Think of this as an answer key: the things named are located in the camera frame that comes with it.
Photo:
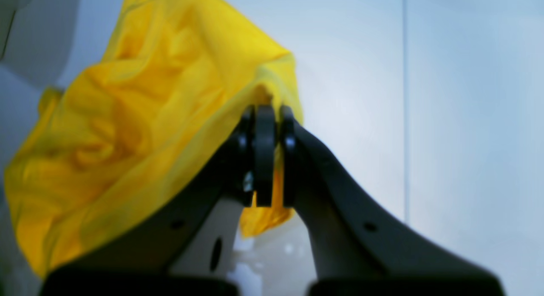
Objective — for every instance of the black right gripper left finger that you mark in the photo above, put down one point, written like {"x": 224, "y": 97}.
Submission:
{"x": 183, "y": 249}

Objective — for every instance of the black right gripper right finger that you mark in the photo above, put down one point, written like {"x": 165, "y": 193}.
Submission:
{"x": 359, "y": 248}

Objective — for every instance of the yellow t-shirt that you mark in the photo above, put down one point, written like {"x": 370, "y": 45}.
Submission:
{"x": 132, "y": 130}

